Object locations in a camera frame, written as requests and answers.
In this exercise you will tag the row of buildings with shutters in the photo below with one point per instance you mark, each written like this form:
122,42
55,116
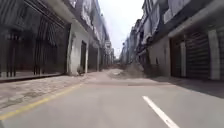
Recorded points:
196,53

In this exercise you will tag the row of buildings with grille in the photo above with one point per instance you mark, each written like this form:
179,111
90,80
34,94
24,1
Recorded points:
76,43

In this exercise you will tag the pile of rubble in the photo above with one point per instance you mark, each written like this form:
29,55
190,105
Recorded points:
133,70

